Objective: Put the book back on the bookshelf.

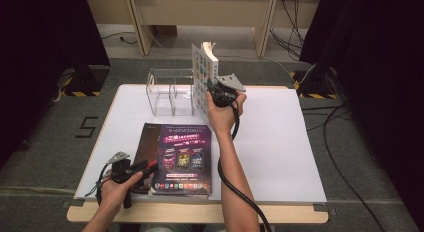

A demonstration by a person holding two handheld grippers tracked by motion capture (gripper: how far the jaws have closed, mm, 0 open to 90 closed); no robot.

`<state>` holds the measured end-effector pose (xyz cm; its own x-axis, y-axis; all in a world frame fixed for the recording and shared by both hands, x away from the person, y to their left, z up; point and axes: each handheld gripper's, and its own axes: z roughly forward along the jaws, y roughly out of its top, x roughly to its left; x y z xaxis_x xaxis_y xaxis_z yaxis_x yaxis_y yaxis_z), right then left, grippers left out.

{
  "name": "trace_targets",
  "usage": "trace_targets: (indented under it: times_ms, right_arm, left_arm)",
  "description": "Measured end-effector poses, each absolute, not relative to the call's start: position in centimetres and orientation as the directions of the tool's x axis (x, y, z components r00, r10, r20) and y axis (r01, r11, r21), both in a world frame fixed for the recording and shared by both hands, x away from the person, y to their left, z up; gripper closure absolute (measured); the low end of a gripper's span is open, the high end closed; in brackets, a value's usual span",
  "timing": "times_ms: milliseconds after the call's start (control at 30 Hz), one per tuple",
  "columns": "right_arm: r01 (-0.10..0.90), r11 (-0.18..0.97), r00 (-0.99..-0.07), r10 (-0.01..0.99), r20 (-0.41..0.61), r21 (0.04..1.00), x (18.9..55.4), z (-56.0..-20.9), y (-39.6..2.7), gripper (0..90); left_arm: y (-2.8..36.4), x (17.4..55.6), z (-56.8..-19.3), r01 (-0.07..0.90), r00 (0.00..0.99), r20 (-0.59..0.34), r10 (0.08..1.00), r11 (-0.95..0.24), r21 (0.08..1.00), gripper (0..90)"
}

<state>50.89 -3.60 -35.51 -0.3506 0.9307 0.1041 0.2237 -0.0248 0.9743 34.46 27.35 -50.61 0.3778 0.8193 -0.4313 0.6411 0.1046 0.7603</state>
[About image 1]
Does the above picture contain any white book with picture grid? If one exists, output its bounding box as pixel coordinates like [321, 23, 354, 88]
[191, 41, 220, 126]

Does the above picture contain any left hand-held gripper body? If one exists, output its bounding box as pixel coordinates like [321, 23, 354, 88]
[105, 151, 141, 210]

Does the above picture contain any black cable bundle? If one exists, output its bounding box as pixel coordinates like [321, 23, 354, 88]
[269, 0, 305, 61]

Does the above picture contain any left hand-held gripper cable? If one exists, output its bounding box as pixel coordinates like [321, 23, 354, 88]
[84, 163, 114, 206]

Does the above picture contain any black curtain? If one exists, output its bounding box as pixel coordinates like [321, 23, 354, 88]
[0, 0, 111, 170]
[299, 0, 424, 223]

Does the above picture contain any hand-held gripper cable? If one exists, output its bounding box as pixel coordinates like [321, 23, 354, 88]
[84, 163, 114, 206]
[217, 100, 273, 232]

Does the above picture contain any long black floor cable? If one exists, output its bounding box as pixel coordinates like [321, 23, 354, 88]
[321, 104, 389, 232]

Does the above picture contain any person's left hand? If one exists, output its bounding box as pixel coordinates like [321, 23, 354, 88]
[99, 171, 144, 215]

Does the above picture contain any brown magazine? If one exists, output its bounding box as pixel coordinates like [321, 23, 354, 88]
[131, 122, 163, 195]

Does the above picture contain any purple magazine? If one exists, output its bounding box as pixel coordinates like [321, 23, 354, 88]
[151, 123, 213, 197]

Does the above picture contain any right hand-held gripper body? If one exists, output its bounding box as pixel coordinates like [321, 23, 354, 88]
[208, 73, 247, 109]

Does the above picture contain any grey metal table bracket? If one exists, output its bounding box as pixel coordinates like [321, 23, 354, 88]
[62, 198, 85, 208]
[312, 203, 337, 216]

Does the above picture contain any light wooden table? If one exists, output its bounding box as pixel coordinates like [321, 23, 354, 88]
[66, 83, 329, 225]

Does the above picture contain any black cable with plug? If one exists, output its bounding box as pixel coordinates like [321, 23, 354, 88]
[99, 31, 138, 45]

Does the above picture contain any beige wooden desk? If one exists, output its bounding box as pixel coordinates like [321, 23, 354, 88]
[83, 0, 323, 58]

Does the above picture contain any right hand-held gripper cable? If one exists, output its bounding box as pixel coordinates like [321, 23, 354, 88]
[217, 100, 273, 232]

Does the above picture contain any clear acrylic file rack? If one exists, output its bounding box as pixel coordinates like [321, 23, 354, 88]
[145, 68, 201, 117]

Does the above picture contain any black stand base hazard tape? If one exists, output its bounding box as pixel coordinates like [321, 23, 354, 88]
[289, 69, 338, 100]
[63, 65, 110, 97]

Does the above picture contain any person's right hand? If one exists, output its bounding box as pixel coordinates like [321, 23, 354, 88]
[205, 91, 248, 136]

